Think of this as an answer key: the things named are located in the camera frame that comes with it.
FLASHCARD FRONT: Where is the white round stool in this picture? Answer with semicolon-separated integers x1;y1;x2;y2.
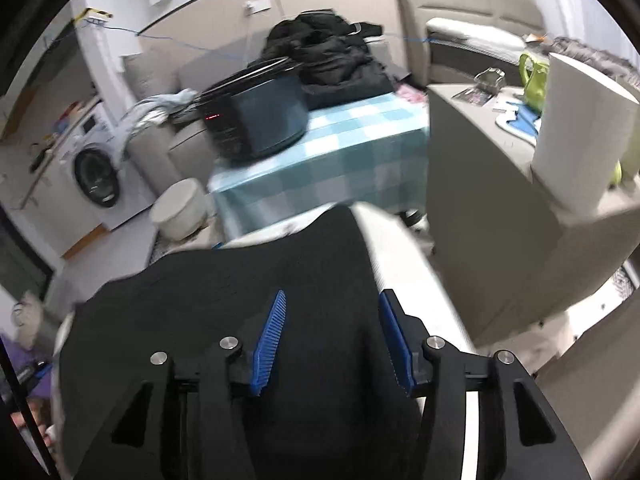
150;178;209;242

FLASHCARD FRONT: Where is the pile of black clothes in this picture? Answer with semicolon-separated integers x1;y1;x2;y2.
259;9;394;110

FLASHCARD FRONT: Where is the green watering pitcher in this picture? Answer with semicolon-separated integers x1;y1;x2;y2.
518;52;549;114

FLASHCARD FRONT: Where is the blue checkered table cloth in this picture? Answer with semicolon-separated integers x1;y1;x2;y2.
207;93;428;240

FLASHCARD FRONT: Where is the white washing machine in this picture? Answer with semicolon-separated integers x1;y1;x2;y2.
32;100;155;231

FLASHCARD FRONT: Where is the beige side cabinet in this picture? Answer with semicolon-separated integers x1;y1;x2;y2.
426;84;639;347

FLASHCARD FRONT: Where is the black knit t-shirt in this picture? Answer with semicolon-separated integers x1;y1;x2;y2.
54;206;420;479

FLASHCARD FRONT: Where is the grey sofa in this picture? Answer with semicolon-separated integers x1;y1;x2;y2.
122;48;247;194

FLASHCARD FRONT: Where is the beige bed headboard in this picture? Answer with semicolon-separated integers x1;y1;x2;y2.
398;0;546;86

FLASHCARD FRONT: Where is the white paper roll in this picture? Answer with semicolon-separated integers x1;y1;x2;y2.
532;53;639;217

